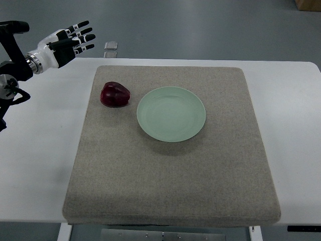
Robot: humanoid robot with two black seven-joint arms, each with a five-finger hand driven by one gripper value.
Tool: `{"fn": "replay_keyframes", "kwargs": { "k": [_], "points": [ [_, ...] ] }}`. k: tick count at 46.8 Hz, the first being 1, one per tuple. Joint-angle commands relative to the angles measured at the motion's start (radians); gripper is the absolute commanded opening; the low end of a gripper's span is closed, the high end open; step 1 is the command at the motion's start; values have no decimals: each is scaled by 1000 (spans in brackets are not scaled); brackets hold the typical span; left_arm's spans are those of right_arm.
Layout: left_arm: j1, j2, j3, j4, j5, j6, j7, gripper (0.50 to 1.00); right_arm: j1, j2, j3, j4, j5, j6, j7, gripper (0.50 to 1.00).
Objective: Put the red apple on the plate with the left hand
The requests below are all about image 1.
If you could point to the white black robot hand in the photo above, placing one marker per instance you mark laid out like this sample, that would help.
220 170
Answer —
44 57

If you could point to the dark red apple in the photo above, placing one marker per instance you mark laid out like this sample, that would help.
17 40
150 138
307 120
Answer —
114 94

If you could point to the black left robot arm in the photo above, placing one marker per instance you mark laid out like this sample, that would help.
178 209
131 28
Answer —
18 68

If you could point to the pale green round plate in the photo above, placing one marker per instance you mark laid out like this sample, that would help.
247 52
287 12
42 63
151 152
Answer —
171 114

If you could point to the upper clear floor tile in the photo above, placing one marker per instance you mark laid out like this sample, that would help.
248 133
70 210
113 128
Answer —
111 45

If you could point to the beige felt mat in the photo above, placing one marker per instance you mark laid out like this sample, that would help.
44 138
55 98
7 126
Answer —
218 178

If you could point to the cardboard box corner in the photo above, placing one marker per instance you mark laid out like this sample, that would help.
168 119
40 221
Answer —
308 5

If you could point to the black table control panel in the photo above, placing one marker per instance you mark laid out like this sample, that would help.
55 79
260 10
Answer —
304 228

